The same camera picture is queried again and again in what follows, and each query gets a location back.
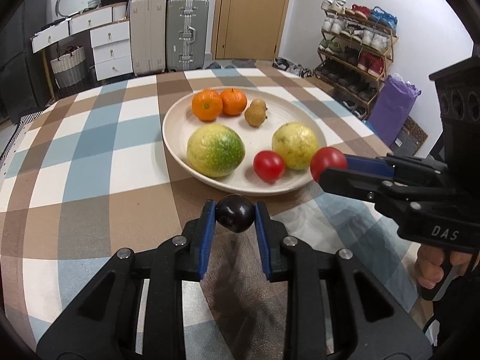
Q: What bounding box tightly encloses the red tomato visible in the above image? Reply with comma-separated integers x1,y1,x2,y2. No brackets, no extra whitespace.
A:
310,147,348,182
253,150,287,184

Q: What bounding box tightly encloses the yellow guava fruit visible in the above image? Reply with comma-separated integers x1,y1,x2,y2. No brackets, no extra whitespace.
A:
272,122,320,171

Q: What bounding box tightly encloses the brown longan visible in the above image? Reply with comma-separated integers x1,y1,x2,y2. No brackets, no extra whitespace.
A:
250,98,268,111
244,105,267,128

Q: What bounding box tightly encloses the dark plum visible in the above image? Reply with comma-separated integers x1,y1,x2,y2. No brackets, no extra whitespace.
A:
215,194,256,233

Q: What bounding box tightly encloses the orange mandarin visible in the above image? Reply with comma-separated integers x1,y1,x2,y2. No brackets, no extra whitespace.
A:
191,89,223,122
220,88,247,116

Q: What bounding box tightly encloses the person's right hand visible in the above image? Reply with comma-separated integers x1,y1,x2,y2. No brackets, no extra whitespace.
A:
414,244,473,289

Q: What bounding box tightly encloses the purple bag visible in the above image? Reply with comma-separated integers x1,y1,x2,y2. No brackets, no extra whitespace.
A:
366,73,422,146

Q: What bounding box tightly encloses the shoe rack with shoes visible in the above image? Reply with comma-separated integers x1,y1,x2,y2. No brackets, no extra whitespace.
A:
315,0,398,120

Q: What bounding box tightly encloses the orange mandarin in plate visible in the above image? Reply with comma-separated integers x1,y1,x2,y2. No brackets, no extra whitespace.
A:
220,88,247,116

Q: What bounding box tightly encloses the green yellow round fruit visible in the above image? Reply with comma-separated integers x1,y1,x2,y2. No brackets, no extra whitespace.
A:
186,123,246,178

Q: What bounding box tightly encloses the wooden door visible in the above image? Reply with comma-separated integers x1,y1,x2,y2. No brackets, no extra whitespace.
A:
211,0,289,60

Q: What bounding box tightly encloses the silver grey suitcase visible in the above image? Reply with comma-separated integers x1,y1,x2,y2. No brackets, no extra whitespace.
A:
166,0,209,72

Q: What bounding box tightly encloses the woven basket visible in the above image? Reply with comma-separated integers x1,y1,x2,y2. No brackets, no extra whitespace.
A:
50,46,88,89

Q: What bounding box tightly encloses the beige suitcase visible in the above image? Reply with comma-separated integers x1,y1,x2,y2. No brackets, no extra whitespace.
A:
129,0,167,76

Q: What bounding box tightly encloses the white drawer desk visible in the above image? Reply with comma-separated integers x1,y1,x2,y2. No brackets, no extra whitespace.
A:
31,2,133,81

